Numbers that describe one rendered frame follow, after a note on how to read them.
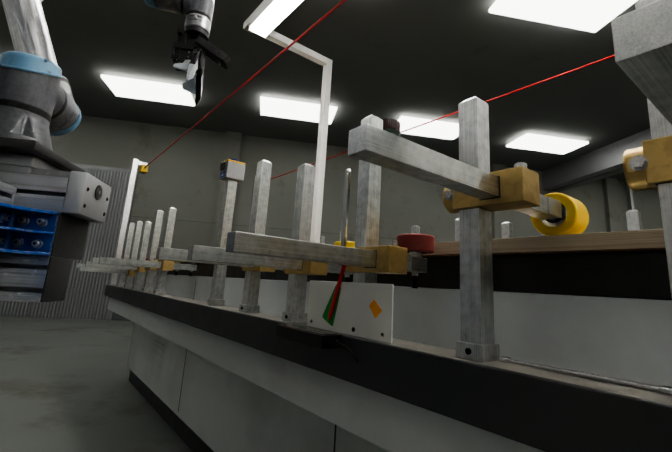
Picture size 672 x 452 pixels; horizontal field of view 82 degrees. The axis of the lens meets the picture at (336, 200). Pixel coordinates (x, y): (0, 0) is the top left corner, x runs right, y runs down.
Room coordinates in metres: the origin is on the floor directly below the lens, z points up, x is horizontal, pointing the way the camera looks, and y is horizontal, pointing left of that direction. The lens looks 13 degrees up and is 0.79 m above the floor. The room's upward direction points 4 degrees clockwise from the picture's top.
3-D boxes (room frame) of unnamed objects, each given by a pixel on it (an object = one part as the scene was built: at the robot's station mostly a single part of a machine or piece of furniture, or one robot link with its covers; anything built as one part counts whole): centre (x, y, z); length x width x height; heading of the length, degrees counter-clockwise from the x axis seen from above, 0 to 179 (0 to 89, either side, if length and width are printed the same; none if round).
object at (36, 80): (0.84, 0.73, 1.20); 0.13 x 0.12 x 0.14; 16
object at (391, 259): (0.78, -0.08, 0.84); 0.13 x 0.06 x 0.05; 38
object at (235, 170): (1.40, 0.39, 1.18); 0.07 x 0.07 x 0.08; 38
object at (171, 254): (1.12, 0.27, 0.84); 0.43 x 0.03 x 0.04; 128
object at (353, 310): (0.81, -0.03, 0.75); 0.26 x 0.01 x 0.10; 38
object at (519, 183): (0.58, -0.23, 0.94); 0.13 x 0.06 x 0.05; 38
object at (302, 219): (1.00, 0.08, 0.86); 0.03 x 0.03 x 0.48; 38
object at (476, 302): (0.60, -0.22, 0.87); 0.03 x 0.03 x 0.48; 38
